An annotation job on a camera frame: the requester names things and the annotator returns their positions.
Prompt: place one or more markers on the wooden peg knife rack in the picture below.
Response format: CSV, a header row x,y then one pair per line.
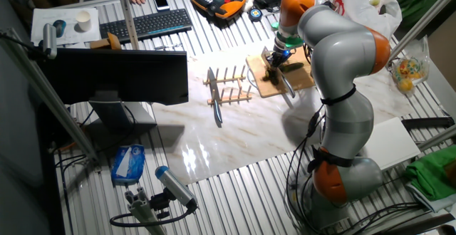
x,y
229,100

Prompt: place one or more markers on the black computer keyboard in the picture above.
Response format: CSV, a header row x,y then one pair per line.
x,y
146,25

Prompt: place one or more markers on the blue tissue pack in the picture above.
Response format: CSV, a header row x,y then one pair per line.
x,y
128,164

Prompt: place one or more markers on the black flat bar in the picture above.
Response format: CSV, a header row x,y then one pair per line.
x,y
427,122

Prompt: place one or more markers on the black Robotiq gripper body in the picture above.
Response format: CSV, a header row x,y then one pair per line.
x,y
280,57

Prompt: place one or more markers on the short cucumber piece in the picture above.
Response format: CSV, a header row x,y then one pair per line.
x,y
272,79

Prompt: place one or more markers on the white rounded object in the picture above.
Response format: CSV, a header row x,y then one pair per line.
x,y
249,1

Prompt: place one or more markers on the aluminium profile camera stand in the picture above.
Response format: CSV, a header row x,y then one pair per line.
x,y
140,210

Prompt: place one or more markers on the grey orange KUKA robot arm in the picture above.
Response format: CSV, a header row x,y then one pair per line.
x,y
345,85

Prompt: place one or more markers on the clear bag of yellow fruit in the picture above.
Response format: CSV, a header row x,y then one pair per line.
x,y
409,71

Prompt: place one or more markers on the silver depth camera blue end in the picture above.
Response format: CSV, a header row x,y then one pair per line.
x,y
174,185

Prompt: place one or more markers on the white paper sheets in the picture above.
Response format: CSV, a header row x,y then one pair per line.
x,y
46,21

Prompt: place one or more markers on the small green object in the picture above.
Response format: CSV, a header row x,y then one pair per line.
x,y
274,26

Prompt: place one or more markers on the long cucumber piece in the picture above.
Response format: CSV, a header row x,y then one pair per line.
x,y
294,67

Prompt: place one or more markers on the white paper cup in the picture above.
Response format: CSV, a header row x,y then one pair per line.
x,y
83,21

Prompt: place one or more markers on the dark blue computer mouse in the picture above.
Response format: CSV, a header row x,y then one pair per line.
x,y
59,27

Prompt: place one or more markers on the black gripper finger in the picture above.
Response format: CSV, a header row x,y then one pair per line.
x,y
270,67
278,68

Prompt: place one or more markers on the pointed steel kitchen knife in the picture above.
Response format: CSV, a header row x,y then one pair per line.
x,y
214,89

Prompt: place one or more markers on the round black blue disc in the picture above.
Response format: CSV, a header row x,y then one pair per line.
x,y
255,15

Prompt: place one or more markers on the white smartphone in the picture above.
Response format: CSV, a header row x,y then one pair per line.
x,y
160,0

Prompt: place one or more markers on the aluminium frame post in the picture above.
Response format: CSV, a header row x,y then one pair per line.
x,y
427,14
126,14
46,92

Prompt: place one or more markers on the black computer monitor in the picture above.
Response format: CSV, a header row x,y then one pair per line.
x,y
114,74

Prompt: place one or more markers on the white plastic bag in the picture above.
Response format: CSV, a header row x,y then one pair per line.
x,y
367,10

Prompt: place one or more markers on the bright green folded cloth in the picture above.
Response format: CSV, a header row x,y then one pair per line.
x,y
431,174

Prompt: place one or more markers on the white flat box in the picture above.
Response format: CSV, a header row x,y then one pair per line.
x,y
392,146

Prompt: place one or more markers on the brown cardboard piece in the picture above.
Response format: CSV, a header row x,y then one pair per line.
x,y
107,42

